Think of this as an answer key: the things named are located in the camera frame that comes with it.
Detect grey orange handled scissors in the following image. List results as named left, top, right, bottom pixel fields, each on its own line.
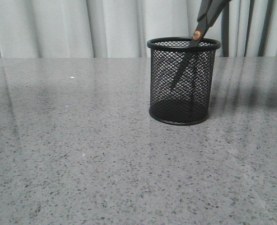
left=171, top=0, right=230, bottom=90

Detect black mesh pen cup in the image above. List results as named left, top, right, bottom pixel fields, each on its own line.
left=147, top=37, right=221, bottom=126

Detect grey pleated curtain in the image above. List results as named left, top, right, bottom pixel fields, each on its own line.
left=0, top=0, right=277, bottom=58

